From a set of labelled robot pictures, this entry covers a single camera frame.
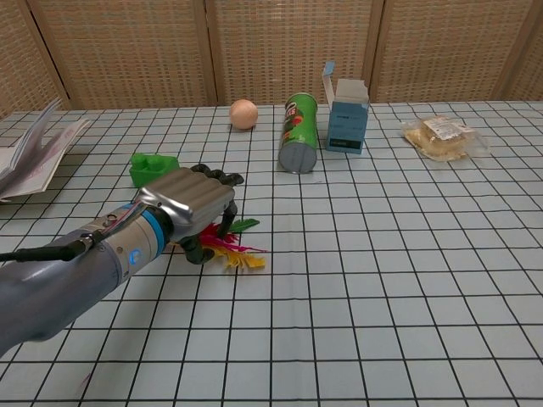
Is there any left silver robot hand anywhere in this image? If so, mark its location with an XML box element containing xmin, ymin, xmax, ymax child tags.
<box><xmin>134</xmin><ymin>162</ymin><xmax>244</xmax><ymax>266</ymax></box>

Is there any colourful feather shuttlecock green base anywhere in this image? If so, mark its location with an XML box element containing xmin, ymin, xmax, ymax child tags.
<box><xmin>167</xmin><ymin>217</ymin><xmax>268</xmax><ymax>272</ymax></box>

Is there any checked grid tablecloth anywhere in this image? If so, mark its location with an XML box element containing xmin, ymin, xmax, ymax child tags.
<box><xmin>0</xmin><ymin>99</ymin><xmax>543</xmax><ymax>407</ymax></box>

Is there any green toy building brick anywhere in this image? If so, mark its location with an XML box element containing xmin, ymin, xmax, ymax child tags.
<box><xmin>128</xmin><ymin>153</ymin><xmax>181</xmax><ymax>190</ymax></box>

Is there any orange ball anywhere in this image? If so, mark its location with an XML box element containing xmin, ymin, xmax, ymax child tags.
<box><xmin>229</xmin><ymin>98</ymin><xmax>259</xmax><ymax>131</ymax></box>

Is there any green Pringles can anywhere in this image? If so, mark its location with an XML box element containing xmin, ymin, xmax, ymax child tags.
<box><xmin>277</xmin><ymin>92</ymin><xmax>319</xmax><ymax>175</ymax></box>

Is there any open white booklet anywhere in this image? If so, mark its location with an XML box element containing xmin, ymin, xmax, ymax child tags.
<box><xmin>0</xmin><ymin>98</ymin><xmax>92</xmax><ymax>205</ymax></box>

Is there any woven bamboo folding screen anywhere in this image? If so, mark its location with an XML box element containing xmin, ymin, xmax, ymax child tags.
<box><xmin>0</xmin><ymin>0</ymin><xmax>543</xmax><ymax>120</ymax></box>

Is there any open blue carton box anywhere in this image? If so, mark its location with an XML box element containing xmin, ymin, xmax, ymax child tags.
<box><xmin>321</xmin><ymin>61</ymin><xmax>370</xmax><ymax>156</ymax></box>

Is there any bagged bread in clear plastic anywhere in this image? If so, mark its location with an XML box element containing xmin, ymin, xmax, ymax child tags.
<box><xmin>400</xmin><ymin>114</ymin><xmax>490</xmax><ymax>162</ymax></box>

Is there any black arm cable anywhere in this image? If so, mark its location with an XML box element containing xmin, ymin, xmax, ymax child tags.
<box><xmin>0</xmin><ymin>237</ymin><xmax>95</xmax><ymax>263</ymax></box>

